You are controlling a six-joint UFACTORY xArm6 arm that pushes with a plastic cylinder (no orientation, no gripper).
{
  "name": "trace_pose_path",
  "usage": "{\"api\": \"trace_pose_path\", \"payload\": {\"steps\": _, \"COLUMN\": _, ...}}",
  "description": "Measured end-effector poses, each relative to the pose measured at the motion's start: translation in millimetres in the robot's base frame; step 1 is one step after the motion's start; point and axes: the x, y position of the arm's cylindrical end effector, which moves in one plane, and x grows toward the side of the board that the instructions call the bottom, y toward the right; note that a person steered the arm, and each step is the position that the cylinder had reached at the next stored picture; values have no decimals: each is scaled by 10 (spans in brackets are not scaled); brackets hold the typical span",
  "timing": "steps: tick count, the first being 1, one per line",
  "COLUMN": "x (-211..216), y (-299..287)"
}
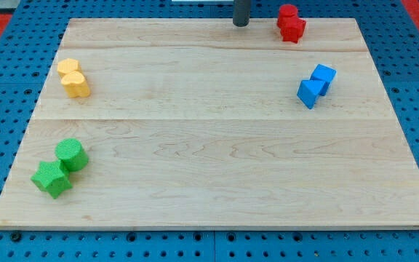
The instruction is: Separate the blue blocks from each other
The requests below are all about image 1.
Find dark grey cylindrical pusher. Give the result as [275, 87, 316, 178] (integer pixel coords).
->
[232, 0, 252, 27]

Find red cylinder block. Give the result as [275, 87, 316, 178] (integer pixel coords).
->
[276, 4, 298, 28]

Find red star block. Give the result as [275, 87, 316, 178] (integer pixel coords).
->
[279, 17, 306, 44]

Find blue cube block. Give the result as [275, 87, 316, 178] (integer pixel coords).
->
[310, 64, 337, 96]

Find blue triangular prism block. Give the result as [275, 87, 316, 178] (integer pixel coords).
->
[297, 80, 326, 109]

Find light wooden board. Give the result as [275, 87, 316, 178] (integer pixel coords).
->
[0, 18, 419, 231]

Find yellow heart block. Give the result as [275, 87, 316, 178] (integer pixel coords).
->
[61, 71, 90, 98]

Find yellow hexagon block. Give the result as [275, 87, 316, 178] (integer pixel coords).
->
[57, 58, 82, 78]

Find green cylinder block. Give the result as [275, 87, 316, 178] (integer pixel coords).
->
[55, 138, 89, 172]

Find green star block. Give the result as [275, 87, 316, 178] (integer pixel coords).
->
[31, 159, 73, 199]

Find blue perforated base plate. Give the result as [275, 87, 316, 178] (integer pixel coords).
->
[0, 0, 419, 261]

